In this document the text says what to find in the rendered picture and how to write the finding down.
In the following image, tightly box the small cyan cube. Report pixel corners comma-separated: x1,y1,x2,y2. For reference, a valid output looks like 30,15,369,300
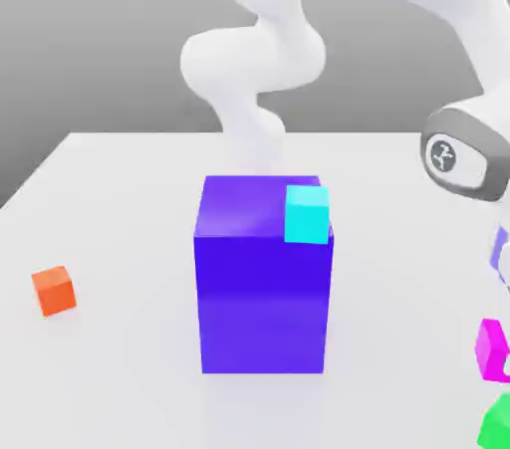
283,184,331,246

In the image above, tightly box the small orange cube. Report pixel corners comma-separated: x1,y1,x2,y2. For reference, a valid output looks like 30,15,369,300
31,265,78,318

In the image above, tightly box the large purple box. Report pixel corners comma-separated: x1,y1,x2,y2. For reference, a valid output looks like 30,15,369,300
193,174,335,375

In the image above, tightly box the small magenta cube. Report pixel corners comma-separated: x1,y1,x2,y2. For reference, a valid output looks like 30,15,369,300
474,318,510,383

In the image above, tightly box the small green cube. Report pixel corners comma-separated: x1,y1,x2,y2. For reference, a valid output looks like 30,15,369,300
476,392,510,449

